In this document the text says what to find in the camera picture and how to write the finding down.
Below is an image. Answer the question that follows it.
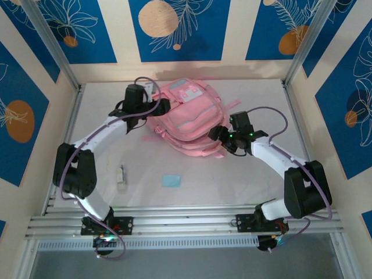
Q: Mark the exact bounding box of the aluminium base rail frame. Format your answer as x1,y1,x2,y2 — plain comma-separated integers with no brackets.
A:
24,205,345,241

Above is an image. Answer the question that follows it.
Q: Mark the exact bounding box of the light blue eraser pad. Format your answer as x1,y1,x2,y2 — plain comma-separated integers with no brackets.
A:
162,174,181,187

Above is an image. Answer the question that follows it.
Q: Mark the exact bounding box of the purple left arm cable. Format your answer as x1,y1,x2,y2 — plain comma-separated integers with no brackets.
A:
59,76,160,261

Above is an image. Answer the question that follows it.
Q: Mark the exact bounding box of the pink student backpack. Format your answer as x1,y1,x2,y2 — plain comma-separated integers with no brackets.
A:
143,77,242,160

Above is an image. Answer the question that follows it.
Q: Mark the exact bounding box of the black base connector block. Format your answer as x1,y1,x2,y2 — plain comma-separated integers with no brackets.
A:
92,234,117,257
257,234,284,253

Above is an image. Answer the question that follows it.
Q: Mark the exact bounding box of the grey slotted cable duct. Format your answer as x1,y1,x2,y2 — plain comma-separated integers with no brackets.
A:
37,234,260,251

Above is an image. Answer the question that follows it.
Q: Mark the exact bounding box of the aluminium frame post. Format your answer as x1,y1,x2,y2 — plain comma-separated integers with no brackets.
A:
22,0,81,90
284,0,339,88

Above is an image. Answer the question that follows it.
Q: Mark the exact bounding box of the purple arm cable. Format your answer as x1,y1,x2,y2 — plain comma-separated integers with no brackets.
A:
59,76,160,261
241,106,334,253

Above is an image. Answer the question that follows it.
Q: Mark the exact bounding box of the aluminium table side rail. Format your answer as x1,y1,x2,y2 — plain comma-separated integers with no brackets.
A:
281,80,328,209
42,83,85,216

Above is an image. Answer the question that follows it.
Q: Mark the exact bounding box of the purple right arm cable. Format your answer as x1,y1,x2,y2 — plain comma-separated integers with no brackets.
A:
241,106,334,253

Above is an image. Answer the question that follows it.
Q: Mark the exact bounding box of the small white bottle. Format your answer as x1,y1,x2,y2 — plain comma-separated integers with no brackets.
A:
116,164,129,195

